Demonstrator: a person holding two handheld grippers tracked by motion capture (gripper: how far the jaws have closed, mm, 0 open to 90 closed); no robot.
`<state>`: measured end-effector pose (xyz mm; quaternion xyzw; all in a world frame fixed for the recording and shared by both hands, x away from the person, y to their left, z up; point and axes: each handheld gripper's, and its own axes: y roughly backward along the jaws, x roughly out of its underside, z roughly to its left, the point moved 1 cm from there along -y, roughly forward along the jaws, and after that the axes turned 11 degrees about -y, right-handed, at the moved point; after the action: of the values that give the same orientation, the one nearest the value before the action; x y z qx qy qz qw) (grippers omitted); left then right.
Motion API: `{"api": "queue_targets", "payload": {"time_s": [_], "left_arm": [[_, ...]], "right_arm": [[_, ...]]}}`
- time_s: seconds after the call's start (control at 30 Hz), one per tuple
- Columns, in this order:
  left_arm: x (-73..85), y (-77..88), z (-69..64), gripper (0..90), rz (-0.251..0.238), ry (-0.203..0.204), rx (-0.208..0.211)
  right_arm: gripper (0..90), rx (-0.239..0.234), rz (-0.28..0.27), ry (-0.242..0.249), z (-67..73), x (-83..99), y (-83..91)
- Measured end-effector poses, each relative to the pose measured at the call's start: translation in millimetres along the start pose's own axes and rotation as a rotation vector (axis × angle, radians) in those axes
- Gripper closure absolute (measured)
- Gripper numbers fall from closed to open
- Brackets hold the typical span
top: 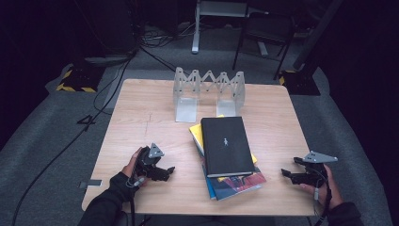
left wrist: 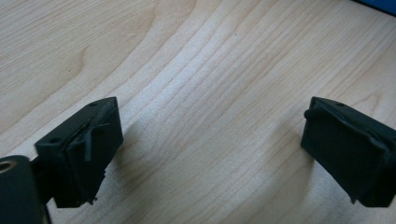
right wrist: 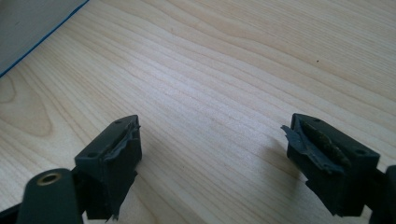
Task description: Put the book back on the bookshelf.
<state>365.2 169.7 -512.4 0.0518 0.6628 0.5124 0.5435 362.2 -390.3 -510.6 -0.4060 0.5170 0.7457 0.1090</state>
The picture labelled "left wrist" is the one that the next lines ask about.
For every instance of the blue book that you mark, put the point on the blue book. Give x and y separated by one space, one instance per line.
383 5

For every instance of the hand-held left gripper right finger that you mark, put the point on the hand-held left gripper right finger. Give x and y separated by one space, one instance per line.
351 149

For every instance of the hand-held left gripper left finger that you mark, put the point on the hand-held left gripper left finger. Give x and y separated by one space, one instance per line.
77 155

